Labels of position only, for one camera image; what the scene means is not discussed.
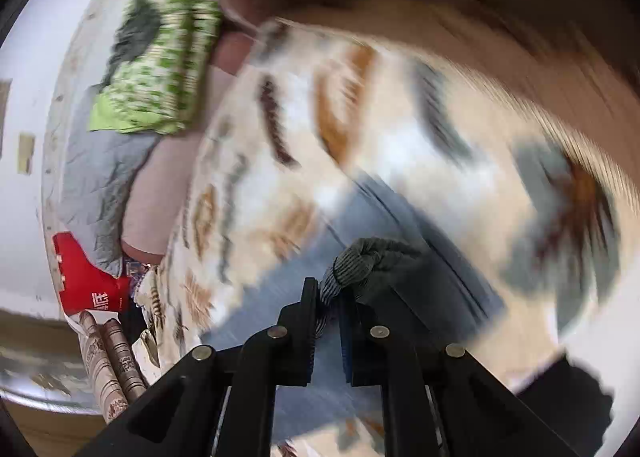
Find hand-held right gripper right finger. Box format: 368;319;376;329
340;288;581;457

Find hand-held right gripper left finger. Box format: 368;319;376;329
65;277;321;457

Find blue denim pants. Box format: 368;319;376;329
200;174;506;450

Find patterned paper roll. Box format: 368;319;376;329
102;319;149;403

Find colourful small packet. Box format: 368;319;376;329
125;259;152;284

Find brown patterned socks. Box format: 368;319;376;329
79;311;129;425

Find pink sofa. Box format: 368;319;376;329
120;0;283;260

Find leaf print fleece blanket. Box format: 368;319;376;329
135;20;626;457

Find red printed bag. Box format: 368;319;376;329
52;232;133;316

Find grey quilt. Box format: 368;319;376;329
57;84;162;279

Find green patterned cloth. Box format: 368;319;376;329
87;0;224;135

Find dark grey cloth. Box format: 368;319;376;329
107;0;164;88

